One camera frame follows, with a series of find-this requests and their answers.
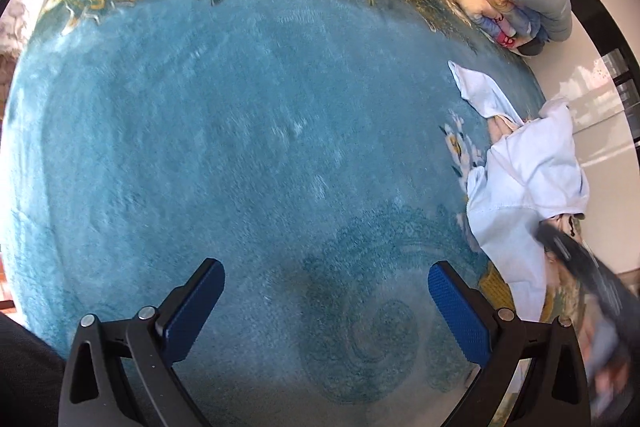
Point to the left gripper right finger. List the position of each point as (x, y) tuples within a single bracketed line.
[(554, 391)]

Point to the light blue sweatshirt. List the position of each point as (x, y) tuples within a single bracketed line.
[(529, 175)]

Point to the blue floral carpet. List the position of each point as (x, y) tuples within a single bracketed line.
[(317, 148)]

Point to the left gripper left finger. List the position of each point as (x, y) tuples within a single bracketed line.
[(96, 390)]

